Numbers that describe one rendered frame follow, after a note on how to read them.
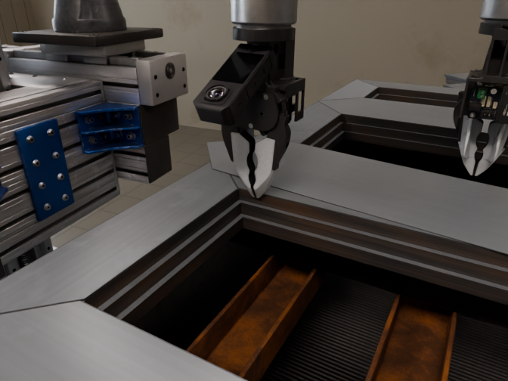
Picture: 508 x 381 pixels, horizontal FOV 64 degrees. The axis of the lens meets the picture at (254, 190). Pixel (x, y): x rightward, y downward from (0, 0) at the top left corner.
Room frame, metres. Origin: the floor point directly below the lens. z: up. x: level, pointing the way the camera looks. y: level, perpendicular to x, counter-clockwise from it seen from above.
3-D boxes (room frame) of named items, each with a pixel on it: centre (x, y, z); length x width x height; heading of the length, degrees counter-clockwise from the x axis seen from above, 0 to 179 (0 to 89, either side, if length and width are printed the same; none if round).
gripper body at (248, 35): (0.51, -0.01, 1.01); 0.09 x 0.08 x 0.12; 151
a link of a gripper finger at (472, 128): (0.56, -0.31, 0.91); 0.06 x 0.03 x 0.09; 151
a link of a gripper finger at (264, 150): (0.50, -0.03, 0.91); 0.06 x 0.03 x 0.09; 151
